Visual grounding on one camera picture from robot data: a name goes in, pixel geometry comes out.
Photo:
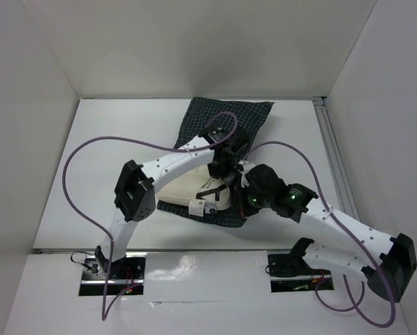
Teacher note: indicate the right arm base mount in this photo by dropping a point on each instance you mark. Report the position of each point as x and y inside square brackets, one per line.
[290, 274]

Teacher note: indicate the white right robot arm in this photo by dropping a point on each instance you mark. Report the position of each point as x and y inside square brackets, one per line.
[386, 263]

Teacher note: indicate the aluminium frame rail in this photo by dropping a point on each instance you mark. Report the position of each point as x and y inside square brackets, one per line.
[341, 182]

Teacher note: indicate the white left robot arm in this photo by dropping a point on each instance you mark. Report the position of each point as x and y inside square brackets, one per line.
[138, 184]

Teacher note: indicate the dark checked pillowcase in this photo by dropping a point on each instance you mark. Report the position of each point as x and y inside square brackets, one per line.
[250, 117]

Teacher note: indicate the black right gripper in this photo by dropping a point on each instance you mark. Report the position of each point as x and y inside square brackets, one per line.
[243, 182]

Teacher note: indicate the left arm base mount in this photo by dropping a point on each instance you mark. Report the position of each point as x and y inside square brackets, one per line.
[128, 276]

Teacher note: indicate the cream pillow with bear print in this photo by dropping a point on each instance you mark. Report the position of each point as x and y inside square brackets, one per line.
[197, 192]

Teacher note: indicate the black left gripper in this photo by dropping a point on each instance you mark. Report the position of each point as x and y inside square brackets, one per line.
[222, 171]

